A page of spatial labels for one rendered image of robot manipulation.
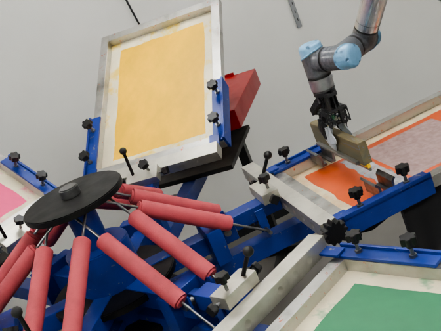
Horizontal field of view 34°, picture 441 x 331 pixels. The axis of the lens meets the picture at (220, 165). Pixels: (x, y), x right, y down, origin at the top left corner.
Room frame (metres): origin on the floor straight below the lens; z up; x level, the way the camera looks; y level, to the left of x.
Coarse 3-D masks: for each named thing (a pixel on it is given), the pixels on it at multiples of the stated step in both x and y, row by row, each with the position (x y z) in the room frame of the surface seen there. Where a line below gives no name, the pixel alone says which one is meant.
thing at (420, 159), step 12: (432, 144) 2.21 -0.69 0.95; (408, 156) 2.19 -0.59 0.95; (420, 156) 2.16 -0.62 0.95; (432, 156) 2.12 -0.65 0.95; (420, 168) 2.08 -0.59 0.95; (432, 168) 2.04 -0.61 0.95; (360, 180) 2.16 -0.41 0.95; (372, 180) 2.13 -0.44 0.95; (336, 192) 2.15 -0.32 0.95; (348, 204) 2.03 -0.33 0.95
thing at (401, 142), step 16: (416, 128) 2.40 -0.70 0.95; (432, 128) 2.34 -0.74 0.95; (384, 144) 2.37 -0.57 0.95; (400, 144) 2.31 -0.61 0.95; (416, 144) 2.26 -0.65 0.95; (384, 160) 2.24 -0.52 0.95; (304, 176) 2.37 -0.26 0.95; (320, 176) 2.32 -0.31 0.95; (336, 176) 2.27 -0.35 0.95; (352, 176) 2.22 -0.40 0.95
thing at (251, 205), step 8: (256, 200) 2.13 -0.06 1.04; (240, 208) 2.12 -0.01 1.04; (248, 208) 2.10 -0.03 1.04; (256, 208) 2.09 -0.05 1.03; (264, 208) 2.10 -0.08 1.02; (272, 208) 2.10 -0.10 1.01; (280, 208) 2.11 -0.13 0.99; (232, 216) 2.09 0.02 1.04; (240, 216) 2.08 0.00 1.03; (248, 216) 2.09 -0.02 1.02; (240, 224) 2.08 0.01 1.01; (248, 224) 2.08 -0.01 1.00
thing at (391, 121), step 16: (432, 96) 2.55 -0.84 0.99; (400, 112) 2.51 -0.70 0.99; (416, 112) 2.51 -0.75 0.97; (368, 128) 2.49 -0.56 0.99; (384, 128) 2.49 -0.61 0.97; (304, 160) 2.43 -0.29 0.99; (288, 176) 2.35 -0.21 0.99; (432, 176) 1.92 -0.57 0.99; (304, 192) 2.16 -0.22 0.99; (336, 208) 1.96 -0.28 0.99
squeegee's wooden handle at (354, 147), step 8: (312, 128) 2.34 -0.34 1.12; (320, 136) 2.29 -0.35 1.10; (336, 136) 2.15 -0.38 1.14; (344, 136) 2.11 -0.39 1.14; (352, 136) 2.08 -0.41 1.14; (328, 144) 2.25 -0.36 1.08; (336, 144) 2.18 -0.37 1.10; (344, 144) 2.11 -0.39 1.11; (352, 144) 2.04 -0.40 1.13; (360, 144) 2.01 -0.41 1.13; (344, 152) 2.13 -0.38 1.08; (352, 152) 2.06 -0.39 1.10; (360, 152) 2.01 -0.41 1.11; (368, 152) 2.01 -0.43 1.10; (360, 160) 2.02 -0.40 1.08; (368, 160) 2.01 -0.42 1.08
